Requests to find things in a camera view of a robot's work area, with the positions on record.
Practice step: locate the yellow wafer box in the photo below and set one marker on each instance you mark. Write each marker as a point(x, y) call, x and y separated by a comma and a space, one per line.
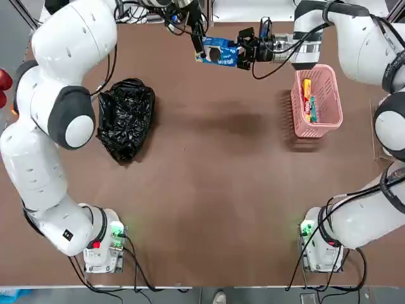
point(306, 95)

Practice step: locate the black plastic bag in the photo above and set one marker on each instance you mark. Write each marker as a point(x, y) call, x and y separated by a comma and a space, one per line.
point(126, 117)

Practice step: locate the small grey box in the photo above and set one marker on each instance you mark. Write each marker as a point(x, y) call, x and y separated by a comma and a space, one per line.
point(308, 298)

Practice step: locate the teal plastic item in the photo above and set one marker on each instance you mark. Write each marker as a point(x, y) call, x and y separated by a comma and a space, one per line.
point(6, 296)

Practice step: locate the red apple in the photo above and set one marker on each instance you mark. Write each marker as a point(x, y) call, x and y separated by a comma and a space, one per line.
point(2, 99)
point(4, 79)

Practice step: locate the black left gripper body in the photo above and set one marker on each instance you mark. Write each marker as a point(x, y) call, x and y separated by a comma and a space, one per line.
point(194, 19)

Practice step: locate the person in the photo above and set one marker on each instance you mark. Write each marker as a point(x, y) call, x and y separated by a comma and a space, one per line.
point(219, 297)

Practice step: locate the pink plastic snack basket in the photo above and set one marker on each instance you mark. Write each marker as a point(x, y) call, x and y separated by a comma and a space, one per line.
point(329, 126)

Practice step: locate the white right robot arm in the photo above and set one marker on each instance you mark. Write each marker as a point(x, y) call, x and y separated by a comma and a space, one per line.
point(357, 47)

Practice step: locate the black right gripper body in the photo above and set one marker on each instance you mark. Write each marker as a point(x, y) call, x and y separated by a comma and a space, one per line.
point(265, 49)

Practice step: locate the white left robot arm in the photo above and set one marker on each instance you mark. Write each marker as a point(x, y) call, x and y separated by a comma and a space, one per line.
point(47, 158)

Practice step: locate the teal snack packet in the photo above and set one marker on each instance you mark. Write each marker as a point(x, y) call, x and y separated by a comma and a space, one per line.
point(313, 111)

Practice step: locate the blue cookie box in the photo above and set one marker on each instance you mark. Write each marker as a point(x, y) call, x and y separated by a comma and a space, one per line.
point(218, 52)

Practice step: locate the aluminium frame post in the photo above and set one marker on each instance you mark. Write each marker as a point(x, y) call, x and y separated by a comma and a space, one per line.
point(211, 11)

